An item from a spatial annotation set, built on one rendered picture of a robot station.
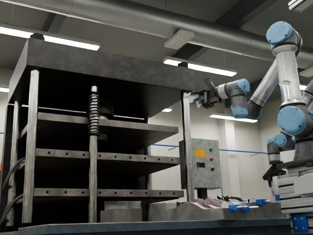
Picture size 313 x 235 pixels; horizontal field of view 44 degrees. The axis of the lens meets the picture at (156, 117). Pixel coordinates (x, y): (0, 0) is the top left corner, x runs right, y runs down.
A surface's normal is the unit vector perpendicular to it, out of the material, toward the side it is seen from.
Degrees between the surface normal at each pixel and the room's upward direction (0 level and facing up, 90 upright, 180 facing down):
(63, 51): 90
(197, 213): 90
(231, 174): 90
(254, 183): 90
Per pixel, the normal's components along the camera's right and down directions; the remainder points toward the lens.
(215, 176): 0.47, -0.26
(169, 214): -0.70, -0.18
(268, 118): -0.88, -0.10
